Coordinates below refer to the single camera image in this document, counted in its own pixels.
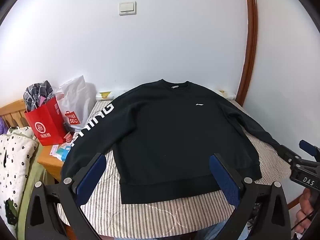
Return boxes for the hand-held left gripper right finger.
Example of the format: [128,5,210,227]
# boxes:
[209,153,293,240]

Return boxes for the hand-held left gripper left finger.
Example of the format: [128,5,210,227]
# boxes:
[26,153,107,240]

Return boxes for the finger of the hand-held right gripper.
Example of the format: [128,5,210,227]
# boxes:
[299,140,320,160]
[276,144,302,167]

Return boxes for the black sweatshirt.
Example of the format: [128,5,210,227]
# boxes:
[61,79,283,205]

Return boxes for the person's right hand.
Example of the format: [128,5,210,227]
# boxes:
[296,189,320,233]

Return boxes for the brown wooden baseboard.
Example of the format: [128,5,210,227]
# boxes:
[287,197,301,211]

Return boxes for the blue white packet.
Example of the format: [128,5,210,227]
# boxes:
[50,144,72,162]

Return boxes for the wooden nightstand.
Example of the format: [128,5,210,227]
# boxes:
[37,144,65,180]

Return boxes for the person's blue jeans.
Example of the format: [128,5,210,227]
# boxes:
[200,226,233,240]

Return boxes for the green blanket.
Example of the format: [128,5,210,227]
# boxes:
[16,145,58,240]

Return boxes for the red paper bag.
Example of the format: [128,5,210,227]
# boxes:
[24,97,67,146]

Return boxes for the striped quilted mattress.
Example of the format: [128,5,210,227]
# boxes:
[57,99,292,238]

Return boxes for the white floral quilt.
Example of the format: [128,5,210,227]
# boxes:
[0,126,39,230]

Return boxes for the white plastic bag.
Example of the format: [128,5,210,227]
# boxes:
[55,75,97,133]

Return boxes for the grey plaid cloth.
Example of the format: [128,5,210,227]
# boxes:
[23,80,55,112]

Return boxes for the wooden headboard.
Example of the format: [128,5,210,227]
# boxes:
[0,99,30,130]

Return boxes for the purple cloth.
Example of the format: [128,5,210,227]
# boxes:
[0,117,8,137]

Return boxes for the brown wooden door frame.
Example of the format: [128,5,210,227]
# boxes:
[236,0,258,105]

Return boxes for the white light switch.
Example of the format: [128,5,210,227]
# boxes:
[118,1,137,16]

